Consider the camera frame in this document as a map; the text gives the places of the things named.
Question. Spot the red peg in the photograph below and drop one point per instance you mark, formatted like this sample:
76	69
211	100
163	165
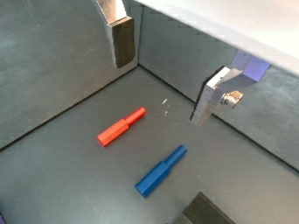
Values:
119	127

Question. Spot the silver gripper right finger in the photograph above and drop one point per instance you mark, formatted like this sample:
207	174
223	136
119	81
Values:
219	90

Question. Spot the black angle fixture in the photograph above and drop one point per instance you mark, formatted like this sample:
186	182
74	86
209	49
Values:
203	212

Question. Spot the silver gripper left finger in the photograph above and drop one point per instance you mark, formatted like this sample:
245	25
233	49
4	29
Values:
120	30

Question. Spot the purple base block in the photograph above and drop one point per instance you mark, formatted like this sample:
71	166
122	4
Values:
2	220

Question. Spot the blue peg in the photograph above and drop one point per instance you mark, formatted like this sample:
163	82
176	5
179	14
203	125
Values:
154	178

